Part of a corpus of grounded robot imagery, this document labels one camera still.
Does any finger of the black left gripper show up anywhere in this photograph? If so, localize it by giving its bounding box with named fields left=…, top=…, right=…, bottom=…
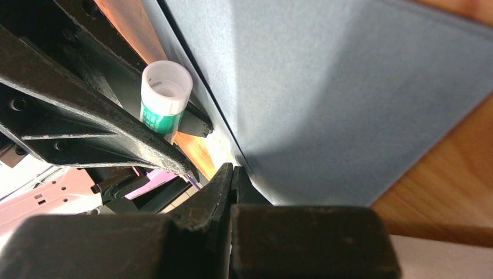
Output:
left=1, top=28, right=198, bottom=177
left=53, top=0, right=214, bottom=138

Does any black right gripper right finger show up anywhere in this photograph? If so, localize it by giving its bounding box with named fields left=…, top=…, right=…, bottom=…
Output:
left=230, top=167, right=402, bottom=278

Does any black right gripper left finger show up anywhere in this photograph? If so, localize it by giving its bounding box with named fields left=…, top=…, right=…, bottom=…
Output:
left=1, top=163, right=234, bottom=278

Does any green white glue stick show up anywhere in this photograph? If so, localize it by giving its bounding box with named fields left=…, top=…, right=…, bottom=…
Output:
left=140, top=60, right=193, bottom=144

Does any grey envelope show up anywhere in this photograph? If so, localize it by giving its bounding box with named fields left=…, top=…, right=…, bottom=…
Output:
left=142, top=1, right=492, bottom=206

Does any cream pink envelope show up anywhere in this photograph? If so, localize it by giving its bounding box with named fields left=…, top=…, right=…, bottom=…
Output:
left=391, top=235, right=492, bottom=278

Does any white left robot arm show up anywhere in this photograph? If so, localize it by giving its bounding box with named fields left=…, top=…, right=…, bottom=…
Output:
left=1, top=1, right=198, bottom=239

